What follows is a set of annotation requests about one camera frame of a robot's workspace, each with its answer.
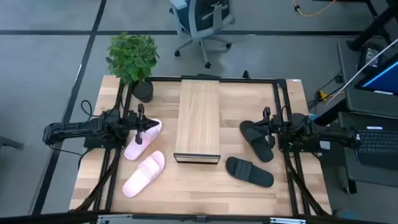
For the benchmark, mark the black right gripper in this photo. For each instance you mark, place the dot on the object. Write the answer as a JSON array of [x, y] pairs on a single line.
[[271, 127]]

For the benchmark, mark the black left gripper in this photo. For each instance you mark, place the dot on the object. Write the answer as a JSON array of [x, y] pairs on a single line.
[[140, 123]]

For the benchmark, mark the pink slide sandal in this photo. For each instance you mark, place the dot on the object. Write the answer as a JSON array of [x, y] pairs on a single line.
[[149, 137], [144, 174]]

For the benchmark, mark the black slide sandal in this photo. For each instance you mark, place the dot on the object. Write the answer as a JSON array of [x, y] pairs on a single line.
[[248, 172], [259, 146]]

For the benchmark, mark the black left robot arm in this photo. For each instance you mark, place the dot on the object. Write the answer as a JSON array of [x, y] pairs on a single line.
[[77, 129]]

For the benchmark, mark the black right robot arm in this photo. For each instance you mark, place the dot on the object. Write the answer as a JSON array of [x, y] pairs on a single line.
[[311, 132]]

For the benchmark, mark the white paper sheet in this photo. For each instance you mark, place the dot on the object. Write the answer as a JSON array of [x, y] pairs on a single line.
[[325, 145]]

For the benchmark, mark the green potted plant black pot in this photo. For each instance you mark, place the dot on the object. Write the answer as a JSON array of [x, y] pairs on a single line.
[[132, 56]]

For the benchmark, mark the yellow plug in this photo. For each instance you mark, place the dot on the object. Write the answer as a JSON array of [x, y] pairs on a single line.
[[322, 95]]

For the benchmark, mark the dark grey desk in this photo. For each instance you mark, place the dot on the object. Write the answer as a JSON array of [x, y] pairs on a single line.
[[351, 99]]

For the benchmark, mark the grey office chair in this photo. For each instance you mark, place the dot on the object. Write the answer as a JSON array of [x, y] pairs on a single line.
[[199, 18]]

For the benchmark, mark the thin white rod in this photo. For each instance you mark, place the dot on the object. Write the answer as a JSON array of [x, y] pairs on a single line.
[[362, 71]]

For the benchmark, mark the black laptop keyboard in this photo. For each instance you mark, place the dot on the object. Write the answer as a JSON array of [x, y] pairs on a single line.
[[379, 146]]

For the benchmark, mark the black power adapter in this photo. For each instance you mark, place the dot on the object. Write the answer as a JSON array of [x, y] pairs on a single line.
[[370, 56]]

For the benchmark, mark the computer monitor blue screen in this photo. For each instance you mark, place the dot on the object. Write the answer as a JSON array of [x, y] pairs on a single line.
[[384, 79]]

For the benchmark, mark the grey chair base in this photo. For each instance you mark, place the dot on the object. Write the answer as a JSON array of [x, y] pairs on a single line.
[[9, 143]]

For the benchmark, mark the black desk leg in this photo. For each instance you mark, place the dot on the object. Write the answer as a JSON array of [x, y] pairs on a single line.
[[373, 28]]

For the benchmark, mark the wooden shelf black metal frame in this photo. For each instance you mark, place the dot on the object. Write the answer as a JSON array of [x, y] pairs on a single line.
[[198, 118]]

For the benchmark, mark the black aluminium table frame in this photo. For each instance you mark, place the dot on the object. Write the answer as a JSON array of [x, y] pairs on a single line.
[[248, 80]]

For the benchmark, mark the black camera clamp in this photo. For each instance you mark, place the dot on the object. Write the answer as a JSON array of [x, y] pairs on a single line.
[[246, 75]]

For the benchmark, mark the black rail with silver brackets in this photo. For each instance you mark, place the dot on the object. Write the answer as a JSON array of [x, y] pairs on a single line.
[[62, 217]]

